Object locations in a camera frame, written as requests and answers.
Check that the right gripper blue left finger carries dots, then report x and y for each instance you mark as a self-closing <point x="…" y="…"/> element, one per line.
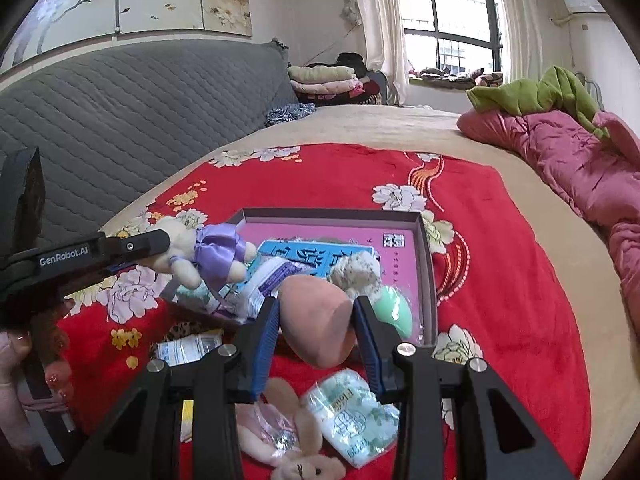
<point x="255" y="342"/>

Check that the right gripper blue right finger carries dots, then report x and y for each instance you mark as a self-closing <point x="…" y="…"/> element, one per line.
<point x="377" y="342"/>

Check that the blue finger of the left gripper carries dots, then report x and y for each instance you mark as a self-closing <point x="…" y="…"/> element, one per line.
<point x="141" y="246"/>
<point x="116" y="266"/>

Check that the green makeup sponge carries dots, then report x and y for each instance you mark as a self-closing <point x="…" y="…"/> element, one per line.
<point x="391" y="306"/>

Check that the blue white snack packet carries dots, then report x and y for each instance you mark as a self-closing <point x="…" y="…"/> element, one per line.
<point x="265" y="275"/>

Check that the pink makeup sponge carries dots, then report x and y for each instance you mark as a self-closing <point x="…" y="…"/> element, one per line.
<point x="315" y="320"/>

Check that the white floral scrunchie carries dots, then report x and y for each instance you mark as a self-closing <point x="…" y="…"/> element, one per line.
<point x="358" y="274"/>

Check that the pink bunny plush with tiara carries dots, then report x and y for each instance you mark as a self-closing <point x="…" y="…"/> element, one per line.
<point x="278" y="431"/>

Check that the yellow white snack packet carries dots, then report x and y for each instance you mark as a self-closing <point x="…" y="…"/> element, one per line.
<point x="186" y="350"/>

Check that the green tissue pack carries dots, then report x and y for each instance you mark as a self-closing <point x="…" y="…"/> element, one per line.
<point x="200" y="299"/>
<point x="351" y="419"/>

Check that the cream bear purple dress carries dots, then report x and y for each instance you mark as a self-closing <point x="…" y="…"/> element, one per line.
<point x="214" y="254"/>

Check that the leopard print scrunchie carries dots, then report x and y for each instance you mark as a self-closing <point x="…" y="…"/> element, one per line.
<point x="179" y="330"/>

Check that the left human hand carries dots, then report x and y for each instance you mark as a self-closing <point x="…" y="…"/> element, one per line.
<point x="36" y="389"/>

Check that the grey shallow cardboard box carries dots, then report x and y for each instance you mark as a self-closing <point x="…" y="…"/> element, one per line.
<point x="381" y="254"/>

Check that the pink blue Chinese book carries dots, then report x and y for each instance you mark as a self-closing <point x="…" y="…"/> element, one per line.
<point x="319" y="237"/>

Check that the grey quilted headboard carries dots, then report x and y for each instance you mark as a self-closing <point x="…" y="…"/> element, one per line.
<point x="111" y="124"/>

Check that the blue patterned cloth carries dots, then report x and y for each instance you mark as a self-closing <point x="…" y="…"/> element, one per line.
<point x="289" y="112"/>

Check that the stack of folded blankets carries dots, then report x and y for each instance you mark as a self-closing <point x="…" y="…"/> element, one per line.
<point x="346" y="81"/>

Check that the pink quilted comforter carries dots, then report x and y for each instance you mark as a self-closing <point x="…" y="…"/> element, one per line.
<point x="598" y="179"/>

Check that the clothes on window sill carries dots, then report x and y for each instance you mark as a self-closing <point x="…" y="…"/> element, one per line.
<point x="433" y="77"/>

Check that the green blanket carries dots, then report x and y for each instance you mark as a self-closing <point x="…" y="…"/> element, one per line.
<point x="558" y="89"/>

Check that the right cream curtain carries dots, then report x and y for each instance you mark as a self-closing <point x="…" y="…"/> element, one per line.
<point x="524" y="56"/>

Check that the cream curtain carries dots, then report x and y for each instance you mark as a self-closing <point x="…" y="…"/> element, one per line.
<point x="384" y="39"/>
<point x="524" y="56"/>

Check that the black framed window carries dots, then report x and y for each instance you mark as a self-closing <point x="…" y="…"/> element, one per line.
<point x="454" y="36"/>

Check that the left cream curtain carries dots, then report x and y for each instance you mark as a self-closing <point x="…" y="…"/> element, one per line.
<point x="384" y="39"/>

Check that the white air conditioner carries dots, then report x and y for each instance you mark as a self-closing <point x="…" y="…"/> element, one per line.
<point x="584" y="7"/>

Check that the floral wall painting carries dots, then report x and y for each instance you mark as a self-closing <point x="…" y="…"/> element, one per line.
<point x="51" y="24"/>

